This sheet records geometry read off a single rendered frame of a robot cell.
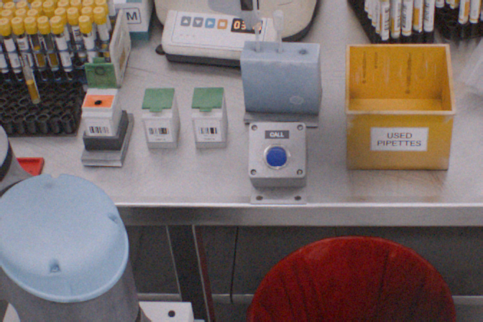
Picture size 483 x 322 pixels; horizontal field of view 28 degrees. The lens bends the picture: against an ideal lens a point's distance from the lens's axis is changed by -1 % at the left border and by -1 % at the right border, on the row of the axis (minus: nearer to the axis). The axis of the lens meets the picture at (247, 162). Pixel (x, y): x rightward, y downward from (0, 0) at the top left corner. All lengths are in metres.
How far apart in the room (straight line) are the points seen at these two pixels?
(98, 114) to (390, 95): 0.39
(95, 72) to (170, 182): 0.17
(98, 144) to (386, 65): 0.39
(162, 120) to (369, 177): 0.27
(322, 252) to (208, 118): 0.56
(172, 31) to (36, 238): 0.62
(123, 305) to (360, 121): 0.42
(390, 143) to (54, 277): 0.52
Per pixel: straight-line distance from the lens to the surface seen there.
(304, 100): 1.29
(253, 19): 1.22
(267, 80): 1.28
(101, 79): 1.28
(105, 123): 1.26
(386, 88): 1.32
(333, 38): 1.45
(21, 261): 0.85
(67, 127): 1.34
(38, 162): 1.32
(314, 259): 1.73
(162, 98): 1.27
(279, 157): 1.17
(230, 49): 1.38
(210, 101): 1.25
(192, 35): 1.41
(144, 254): 1.98
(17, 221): 0.88
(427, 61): 1.29
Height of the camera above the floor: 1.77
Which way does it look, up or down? 45 degrees down
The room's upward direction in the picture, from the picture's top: 6 degrees counter-clockwise
